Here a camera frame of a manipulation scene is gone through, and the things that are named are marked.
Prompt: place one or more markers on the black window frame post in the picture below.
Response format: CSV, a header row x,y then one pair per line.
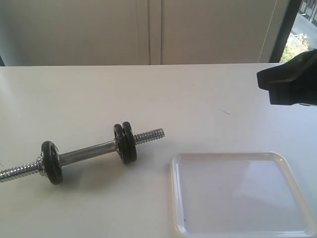
x,y
284,31

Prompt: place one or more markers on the chrome threaded dumbbell bar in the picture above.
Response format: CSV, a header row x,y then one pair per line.
x,y
77,156

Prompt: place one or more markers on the black weight plate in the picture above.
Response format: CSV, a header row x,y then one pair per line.
x,y
122,144
130,140
51,162

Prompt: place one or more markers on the white plastic tray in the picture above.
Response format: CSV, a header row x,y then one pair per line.
x,y
238,195

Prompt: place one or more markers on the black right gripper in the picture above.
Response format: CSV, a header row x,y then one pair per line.
x,y
288,93

